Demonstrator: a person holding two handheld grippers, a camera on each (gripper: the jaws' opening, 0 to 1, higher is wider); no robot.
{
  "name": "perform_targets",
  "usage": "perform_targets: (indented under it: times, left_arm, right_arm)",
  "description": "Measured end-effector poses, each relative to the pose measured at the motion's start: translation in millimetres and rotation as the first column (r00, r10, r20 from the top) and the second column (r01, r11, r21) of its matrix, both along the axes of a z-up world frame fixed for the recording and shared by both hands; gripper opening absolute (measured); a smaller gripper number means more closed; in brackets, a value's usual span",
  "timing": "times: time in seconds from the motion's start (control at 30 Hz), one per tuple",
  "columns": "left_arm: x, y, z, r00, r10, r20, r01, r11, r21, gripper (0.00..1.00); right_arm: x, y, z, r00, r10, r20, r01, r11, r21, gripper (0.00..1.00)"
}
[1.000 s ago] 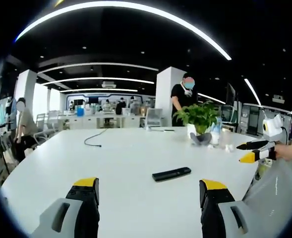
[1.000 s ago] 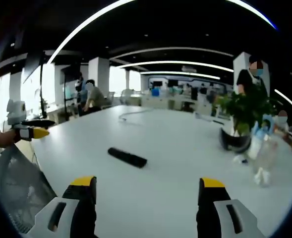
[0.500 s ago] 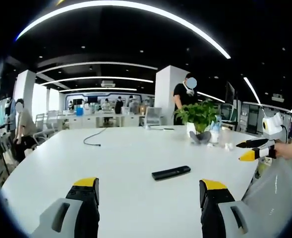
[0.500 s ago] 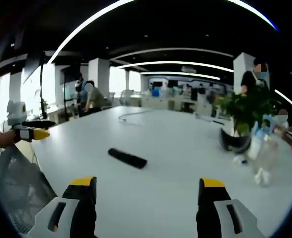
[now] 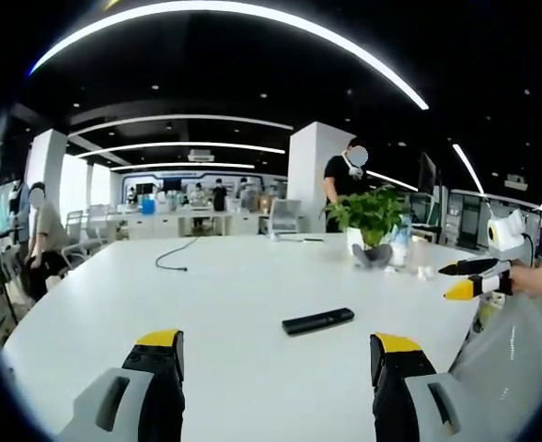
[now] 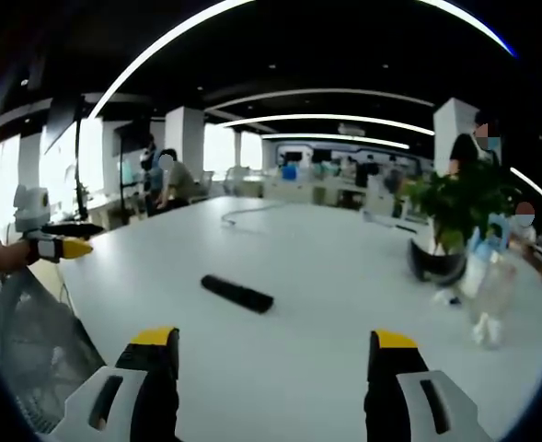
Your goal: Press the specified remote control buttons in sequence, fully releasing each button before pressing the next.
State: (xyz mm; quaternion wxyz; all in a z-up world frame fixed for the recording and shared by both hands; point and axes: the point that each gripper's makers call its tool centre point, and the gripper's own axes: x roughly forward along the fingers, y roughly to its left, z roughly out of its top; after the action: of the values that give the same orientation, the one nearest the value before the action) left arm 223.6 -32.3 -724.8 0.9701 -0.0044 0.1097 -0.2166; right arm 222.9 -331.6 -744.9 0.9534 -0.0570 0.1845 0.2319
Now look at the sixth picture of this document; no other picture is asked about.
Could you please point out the black remote control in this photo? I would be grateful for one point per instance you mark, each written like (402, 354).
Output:
(237, 294)

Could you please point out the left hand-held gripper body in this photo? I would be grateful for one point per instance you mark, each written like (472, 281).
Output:
(31, 205)

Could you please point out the person's left hand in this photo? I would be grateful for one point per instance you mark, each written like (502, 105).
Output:
(1, 255)

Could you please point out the green potted plant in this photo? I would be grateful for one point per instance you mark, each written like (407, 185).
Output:
(459, 202)

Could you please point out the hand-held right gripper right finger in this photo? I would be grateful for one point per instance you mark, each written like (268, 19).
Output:
(418, 396)

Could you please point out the clear plastic bottle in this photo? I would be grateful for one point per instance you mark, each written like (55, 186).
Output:
(493, 294)

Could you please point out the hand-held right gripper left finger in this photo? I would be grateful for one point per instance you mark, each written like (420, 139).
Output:
(114, 396)

